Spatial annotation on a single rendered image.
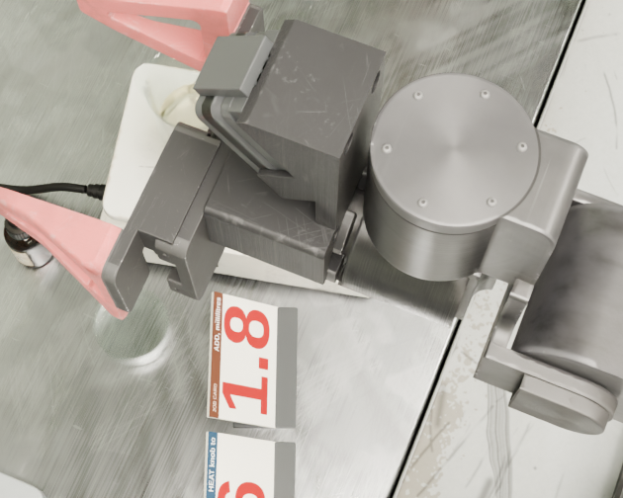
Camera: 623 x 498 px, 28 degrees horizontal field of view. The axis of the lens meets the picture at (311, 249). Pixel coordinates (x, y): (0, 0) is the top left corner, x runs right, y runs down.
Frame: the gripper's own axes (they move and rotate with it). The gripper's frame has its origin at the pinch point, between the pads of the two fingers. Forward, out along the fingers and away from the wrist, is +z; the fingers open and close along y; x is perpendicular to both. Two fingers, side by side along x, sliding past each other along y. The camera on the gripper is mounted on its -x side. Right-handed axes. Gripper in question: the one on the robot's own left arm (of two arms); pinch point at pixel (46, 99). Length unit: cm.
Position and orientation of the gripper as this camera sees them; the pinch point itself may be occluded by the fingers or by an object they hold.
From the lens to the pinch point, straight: 54.6
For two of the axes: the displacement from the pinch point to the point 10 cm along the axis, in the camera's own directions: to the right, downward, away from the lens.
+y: -3.8, 8.7, -3.0
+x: 0.0, 3.3, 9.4
